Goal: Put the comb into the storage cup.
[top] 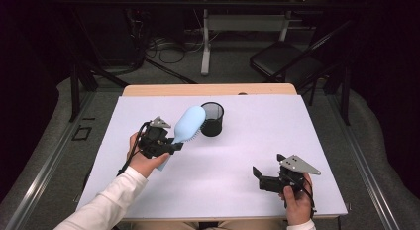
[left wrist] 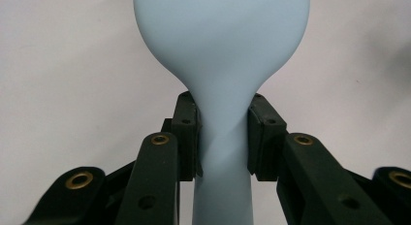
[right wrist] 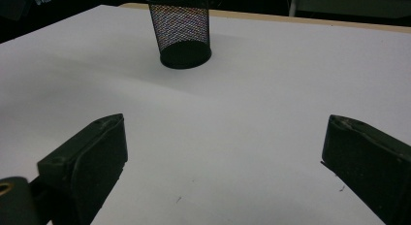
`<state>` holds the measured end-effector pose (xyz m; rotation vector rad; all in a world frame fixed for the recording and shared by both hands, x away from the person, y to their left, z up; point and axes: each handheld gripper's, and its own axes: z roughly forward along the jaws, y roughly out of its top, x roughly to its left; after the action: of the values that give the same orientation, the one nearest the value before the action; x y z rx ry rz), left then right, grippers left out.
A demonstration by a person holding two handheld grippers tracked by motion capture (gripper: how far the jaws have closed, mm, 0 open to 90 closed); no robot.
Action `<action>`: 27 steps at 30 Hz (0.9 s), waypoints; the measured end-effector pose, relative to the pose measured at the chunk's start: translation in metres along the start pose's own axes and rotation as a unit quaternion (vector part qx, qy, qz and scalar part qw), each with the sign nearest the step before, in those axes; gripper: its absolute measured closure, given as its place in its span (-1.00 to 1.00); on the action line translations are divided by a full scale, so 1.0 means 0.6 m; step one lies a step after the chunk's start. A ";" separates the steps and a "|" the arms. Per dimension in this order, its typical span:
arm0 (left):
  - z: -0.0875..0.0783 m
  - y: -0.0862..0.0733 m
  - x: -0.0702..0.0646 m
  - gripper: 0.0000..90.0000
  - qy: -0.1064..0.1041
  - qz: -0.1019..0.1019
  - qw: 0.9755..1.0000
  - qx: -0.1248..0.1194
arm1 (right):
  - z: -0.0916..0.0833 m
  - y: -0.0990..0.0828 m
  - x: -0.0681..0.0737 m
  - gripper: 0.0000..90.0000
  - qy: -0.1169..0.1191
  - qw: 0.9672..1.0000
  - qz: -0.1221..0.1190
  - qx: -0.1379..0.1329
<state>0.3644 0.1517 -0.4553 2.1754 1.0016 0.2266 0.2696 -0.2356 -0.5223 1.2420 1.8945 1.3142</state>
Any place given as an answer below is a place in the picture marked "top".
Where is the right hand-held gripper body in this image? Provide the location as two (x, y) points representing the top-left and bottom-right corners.
(259, 154), (322, 194)

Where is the person's right hand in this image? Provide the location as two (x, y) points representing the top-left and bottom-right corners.
(278, 172), (313, 226)

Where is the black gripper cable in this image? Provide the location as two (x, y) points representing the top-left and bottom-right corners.
(116, 121), (152, 176)
(290, 172), (317, 218)

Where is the light blue hairbrush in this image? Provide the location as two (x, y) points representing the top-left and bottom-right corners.
(157, 105), (207, 172)

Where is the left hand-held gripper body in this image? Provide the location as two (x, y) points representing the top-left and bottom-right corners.
(138, 116), (175, 159)

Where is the metal floor rail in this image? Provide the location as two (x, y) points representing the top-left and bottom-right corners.
(3, 90), (97, 230)
(329, 90), (401, 230)

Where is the white-legged wooden desk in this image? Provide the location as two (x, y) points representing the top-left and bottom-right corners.
(181, 0), (333, 76)

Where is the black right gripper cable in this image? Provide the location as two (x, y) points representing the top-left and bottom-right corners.
(290, 172), (317, 218)

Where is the black folding chair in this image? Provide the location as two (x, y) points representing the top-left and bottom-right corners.
(249, 20), (353, 92)

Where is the person's left hand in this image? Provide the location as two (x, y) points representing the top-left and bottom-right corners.
(127, 132), (171, 179)

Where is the bundle of floor cables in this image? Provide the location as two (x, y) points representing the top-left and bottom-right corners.
(144, 34), (206, 65)

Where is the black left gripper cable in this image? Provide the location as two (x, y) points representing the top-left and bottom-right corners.
(116, 121), (152, 176)

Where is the black metal stand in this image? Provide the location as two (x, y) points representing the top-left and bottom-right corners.
(58, 5), (131, 123)
(325, 18), (353, 126)

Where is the white table mat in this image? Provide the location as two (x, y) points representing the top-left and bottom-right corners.
(76, 94), (349, 221)

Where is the black mesh pen holder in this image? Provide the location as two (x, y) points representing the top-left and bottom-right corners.
(200, 101), (225, 138)

